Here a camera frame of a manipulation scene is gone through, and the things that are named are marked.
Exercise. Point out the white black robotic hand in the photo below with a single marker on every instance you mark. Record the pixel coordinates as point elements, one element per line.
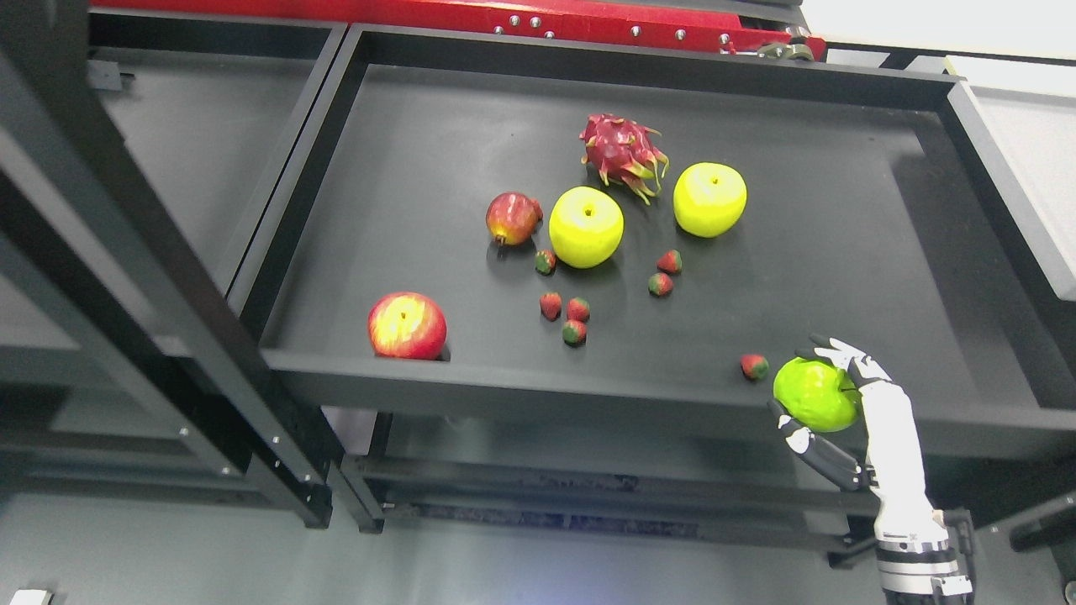
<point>893,468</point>

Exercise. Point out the green apple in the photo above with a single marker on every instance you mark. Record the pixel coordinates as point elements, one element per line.
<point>820,396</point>

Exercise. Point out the yellow apple right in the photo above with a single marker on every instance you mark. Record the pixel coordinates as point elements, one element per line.
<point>709,199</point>

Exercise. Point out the yellow apple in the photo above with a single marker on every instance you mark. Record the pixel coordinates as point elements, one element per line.
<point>709,199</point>
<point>585,227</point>

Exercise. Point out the strawberry lower middle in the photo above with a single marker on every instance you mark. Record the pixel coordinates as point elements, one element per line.
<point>577,309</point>

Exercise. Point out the black shelf tray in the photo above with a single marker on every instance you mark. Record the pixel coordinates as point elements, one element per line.
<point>869,217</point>

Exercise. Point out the yellow apple left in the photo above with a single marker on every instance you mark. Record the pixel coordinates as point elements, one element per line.
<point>585,227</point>

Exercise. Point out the red apple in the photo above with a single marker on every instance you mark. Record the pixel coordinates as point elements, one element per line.
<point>407,325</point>

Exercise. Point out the strawberry near hand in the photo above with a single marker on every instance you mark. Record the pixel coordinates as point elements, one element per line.
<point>754,367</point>

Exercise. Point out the strawberry middle right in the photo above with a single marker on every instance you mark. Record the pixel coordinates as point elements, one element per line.
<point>660,284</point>

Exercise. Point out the strawberry upper right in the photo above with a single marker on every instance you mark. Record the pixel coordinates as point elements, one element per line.
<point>671,262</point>

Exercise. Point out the strawberry bottom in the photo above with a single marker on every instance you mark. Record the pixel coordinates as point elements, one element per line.
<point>574,333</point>

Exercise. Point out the strawberry lower left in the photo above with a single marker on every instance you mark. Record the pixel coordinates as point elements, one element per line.
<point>551,305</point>

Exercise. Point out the strawberry near pear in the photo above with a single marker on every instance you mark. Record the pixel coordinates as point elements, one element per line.
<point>545,262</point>

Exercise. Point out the red dragon fruit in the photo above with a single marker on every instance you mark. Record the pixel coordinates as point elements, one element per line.
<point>621,150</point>

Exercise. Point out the small red pear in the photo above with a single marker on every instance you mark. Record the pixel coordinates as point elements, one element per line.
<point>512,218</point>

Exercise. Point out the red metal beam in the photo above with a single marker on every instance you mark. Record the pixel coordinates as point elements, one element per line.
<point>721,31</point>

